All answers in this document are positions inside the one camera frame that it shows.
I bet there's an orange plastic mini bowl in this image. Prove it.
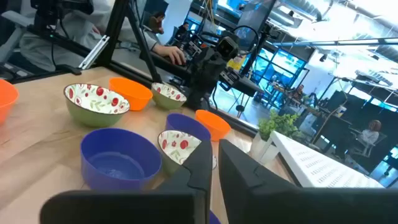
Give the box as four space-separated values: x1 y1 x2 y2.
0 79 20 125
108 77 154 111
195 109 232 142

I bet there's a silver aluminium extrusion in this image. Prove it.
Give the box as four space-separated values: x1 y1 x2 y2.
78 34 111 70

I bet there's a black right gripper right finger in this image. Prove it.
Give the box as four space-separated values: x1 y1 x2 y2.
218 139 398 224

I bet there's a blue plastic mini bowl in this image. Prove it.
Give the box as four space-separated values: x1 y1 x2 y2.
80 128 162 191
165 113 212 142
208 210 222 224

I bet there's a white perforated metal shelf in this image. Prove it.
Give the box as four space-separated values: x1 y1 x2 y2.
269 130 386 189

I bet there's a black aluminium rig frame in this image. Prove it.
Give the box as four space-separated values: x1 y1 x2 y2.
0 0 259 138

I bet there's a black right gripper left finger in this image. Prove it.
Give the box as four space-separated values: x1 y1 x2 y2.
39 140 214 224

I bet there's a green potted plant white pot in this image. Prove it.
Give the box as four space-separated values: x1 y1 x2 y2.
250 109 305 166

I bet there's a person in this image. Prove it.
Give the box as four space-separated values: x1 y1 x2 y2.
175 21 190 41
356 119 382 147
147 11 166 35
18 0 187 73
292 83 307 101

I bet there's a floral bowl green outside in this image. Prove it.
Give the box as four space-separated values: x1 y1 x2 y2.
151 82 187 110
63 83 131 128
157 129 218 177

